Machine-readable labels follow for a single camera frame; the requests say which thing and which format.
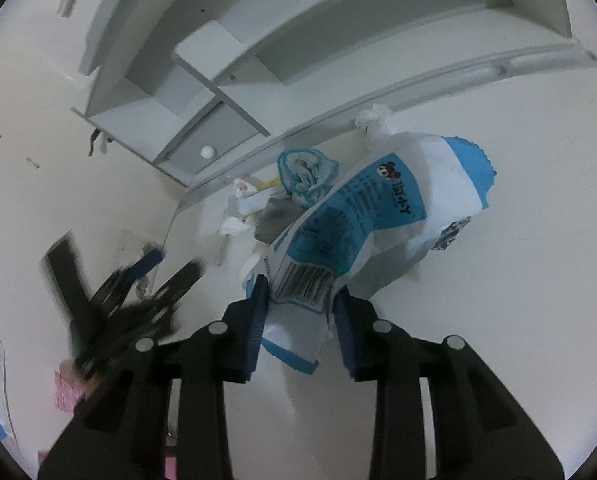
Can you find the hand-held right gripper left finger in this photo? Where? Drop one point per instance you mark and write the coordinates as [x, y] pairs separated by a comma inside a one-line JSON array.
[[259, 330]]

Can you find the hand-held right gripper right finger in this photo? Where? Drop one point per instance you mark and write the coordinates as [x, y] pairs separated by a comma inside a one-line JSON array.
[[342, 330]]

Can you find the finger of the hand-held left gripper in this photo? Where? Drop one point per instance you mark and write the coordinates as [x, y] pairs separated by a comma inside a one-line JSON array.
[[181, 277], [146, 262]]

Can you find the blue white plastic bag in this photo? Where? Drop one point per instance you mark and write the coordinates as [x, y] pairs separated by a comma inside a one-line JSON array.
[[378, 200]]

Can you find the pink packet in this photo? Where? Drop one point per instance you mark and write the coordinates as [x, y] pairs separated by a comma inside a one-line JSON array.
[[68, 390]]

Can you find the white carton piece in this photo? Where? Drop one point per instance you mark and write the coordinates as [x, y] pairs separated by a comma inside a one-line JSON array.
[[243, 187]]

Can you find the black door lock knob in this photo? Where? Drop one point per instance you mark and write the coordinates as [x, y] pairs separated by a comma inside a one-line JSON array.
[[107, 141]]

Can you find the dark patterned small packet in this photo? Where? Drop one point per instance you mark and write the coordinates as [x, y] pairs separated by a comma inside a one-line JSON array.
[[451, 235]]

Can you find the grey drawer with white knob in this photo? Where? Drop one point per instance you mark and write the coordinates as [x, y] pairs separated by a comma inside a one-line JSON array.
[[218, 132]]

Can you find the crumpled blue white wrapper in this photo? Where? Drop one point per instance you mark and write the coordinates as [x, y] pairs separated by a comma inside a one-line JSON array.
[[303, 170]]

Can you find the white door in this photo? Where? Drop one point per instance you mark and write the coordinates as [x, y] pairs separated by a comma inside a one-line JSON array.
[[38, 110]]

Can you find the crumpled white tissue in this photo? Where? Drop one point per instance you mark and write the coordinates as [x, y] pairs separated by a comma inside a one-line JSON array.
[[376, 117]]

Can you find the grey desk hutch shelf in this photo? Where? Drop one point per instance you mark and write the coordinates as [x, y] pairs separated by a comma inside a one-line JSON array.
[[328, 20]]

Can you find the black frame bar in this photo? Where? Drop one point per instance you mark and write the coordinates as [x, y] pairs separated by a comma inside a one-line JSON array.
[[63, 265]]

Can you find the white wall switch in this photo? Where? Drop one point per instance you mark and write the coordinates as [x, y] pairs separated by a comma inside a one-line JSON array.
[[68, 2]]

